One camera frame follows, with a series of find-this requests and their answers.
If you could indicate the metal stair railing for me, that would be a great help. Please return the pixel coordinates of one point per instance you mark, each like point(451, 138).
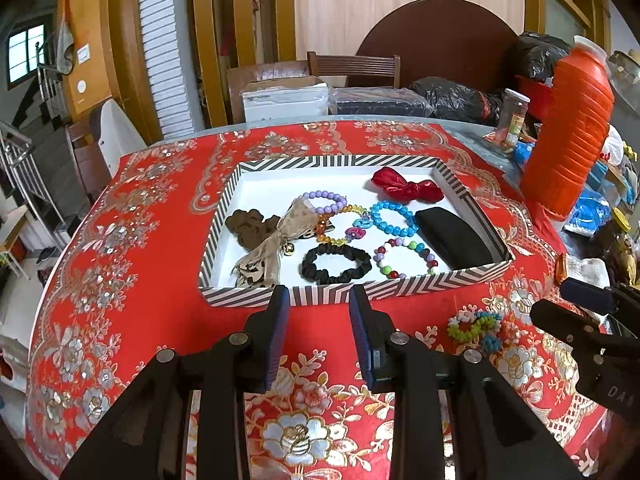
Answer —
point(30, 175)

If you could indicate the round brown table top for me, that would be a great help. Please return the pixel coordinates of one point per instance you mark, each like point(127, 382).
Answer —
point(440, 40)

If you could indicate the window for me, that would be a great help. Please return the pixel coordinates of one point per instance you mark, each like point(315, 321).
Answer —
point(25, 52)

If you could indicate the leopard print ribbon bow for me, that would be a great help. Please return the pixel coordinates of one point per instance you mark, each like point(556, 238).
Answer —
point(280, 232)

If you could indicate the hanging grey cloth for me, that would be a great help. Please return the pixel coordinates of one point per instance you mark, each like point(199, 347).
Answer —
point(65, 50)

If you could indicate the striped cardboard box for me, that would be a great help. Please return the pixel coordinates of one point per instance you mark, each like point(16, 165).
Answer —
point(425, 284)

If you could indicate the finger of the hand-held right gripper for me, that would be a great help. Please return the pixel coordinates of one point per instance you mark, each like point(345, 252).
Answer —
point(565, 322)
point(585, 293)

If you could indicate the glass jar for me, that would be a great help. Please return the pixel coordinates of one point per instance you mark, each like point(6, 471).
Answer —
point(515, 120)

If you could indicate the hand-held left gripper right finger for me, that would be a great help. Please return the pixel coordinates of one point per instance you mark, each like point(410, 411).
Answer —
point(362, 330)

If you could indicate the blue plastic packet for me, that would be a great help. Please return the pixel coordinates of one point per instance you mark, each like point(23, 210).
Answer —
point(590, 210)

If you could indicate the red plastic basin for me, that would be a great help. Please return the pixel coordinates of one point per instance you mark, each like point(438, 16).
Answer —
point(535, 95)

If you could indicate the dark packaged blanket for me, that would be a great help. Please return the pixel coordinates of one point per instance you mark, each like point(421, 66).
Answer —
point(380, 105)

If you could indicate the white slatted panel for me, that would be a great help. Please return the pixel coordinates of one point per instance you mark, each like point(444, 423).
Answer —
point(165, 50)

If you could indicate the black scrunchie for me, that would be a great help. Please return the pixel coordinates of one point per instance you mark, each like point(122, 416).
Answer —
point(312, 265)

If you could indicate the brown fabric bow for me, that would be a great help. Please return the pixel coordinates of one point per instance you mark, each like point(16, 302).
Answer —
point(247, 227)

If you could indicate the white chair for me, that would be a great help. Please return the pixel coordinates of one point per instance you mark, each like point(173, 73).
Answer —
point(120, 130)

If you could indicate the white wall switch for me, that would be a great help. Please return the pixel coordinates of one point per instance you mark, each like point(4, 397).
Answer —
point(83, 53)

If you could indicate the large black plastic bag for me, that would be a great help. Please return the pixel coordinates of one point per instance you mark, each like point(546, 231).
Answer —
point(540, 55)

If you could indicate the wooden chair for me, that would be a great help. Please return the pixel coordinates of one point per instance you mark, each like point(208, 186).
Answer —
point(350, 62)

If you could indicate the red fabric bow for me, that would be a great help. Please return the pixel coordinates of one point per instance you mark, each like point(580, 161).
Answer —
point(400, 182)

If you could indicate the black folded cloth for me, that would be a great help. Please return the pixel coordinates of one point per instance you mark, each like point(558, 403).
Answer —
point(455, 235)

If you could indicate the white carton box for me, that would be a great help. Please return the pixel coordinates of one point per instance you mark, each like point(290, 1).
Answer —
point(285, 102)

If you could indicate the yellow lid jar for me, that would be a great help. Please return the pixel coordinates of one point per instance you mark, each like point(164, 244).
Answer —
point(620, 250)

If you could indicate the red floral tablecloth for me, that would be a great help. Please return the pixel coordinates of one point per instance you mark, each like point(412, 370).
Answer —
point(150, 240)

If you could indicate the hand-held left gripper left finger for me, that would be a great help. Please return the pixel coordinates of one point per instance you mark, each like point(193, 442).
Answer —
point(277, 330)

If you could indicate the orange thermos jug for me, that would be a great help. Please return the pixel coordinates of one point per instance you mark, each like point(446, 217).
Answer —
point(565, 135)

